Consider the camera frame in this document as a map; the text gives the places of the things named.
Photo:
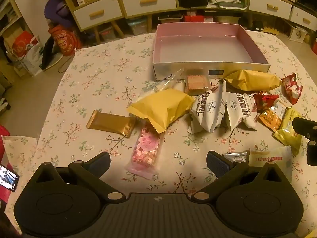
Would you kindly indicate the yellow toothed mat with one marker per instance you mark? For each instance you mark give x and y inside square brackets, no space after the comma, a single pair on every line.
[271,31]

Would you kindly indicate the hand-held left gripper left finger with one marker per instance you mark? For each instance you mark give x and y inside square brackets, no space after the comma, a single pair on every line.
[100,164]

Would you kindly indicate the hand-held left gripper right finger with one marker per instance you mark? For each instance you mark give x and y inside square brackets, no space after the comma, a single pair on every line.
[218,164]

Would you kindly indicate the small yellow snack packet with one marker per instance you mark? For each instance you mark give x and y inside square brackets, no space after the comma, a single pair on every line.
[288,131]

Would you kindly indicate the white paper bag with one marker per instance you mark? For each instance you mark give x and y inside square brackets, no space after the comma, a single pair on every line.
[31,62]

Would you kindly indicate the large yellow snack packet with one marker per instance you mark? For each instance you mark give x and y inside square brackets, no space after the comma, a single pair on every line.
[161,106]
[252,80]

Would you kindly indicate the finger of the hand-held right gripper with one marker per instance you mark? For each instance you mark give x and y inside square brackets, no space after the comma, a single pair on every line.
[303,126]

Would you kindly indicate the orange white snack packet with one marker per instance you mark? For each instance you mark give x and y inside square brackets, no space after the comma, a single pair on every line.
[271,117]

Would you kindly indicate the white printed storage box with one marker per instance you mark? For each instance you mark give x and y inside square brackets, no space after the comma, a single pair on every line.
[298,33]

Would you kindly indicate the pink cardboard box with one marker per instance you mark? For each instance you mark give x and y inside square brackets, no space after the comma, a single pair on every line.
[198,47]

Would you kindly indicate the small red snack packet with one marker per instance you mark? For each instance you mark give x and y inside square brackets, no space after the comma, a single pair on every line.
[265,101]

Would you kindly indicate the red shoe box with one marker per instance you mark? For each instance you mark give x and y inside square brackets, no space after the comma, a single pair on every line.
[194,18]

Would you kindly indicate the red printed bucket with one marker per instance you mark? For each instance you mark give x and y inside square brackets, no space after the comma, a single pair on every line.
[65,41]

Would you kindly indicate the smartphone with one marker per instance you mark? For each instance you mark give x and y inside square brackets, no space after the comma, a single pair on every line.
[8,178]

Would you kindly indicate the brown square cracker packet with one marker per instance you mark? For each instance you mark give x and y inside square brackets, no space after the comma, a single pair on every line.
[197,84]

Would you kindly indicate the stack of papers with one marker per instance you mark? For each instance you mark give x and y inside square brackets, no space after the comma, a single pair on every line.
[226,2]

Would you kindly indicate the black flat panel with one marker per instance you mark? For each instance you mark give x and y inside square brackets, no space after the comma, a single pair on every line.
[47,53]

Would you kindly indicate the white nut snack packet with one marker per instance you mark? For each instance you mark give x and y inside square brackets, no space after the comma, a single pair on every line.
[208,109]
[239,111]

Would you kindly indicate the clear storage bin blue lid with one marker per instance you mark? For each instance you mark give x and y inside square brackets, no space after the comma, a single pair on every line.
[137,26]

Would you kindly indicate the low wooden cabinet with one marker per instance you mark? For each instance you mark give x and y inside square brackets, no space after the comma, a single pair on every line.
[247,11]

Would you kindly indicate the clear storage bin white lid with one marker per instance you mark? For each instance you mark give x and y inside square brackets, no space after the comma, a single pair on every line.
[171,19]

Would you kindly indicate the white round base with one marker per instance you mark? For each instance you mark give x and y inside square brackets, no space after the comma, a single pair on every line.
[57,60]

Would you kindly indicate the pink floral snack packet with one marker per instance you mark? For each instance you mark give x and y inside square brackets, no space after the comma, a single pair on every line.
[146,151]

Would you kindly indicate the white packet orange label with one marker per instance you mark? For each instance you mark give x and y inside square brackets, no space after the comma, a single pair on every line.
[270,157]

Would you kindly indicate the clear packet white filling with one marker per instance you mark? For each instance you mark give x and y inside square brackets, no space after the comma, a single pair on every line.
[166,81]

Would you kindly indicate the clear storage bin pink contents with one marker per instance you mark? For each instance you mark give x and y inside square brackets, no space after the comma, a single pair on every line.
[107,33]

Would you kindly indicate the gold brown bar packet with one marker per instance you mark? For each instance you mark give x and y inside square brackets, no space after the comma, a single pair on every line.
[111,124]

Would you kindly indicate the red chair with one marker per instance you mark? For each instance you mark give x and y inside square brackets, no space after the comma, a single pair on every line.
[2,153]

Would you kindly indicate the purple round object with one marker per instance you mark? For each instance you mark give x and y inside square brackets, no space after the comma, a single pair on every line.
[58,11]

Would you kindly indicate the red printed bag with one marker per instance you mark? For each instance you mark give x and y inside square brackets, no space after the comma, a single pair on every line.
[22,44]

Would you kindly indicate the floral cloth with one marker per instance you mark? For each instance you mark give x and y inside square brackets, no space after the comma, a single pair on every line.
[19,151]

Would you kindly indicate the silver snack packet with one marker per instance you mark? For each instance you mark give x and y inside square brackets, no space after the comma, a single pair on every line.
[237,157]

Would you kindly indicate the red white snack packet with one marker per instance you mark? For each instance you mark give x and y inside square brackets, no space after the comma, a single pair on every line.
[293,89]

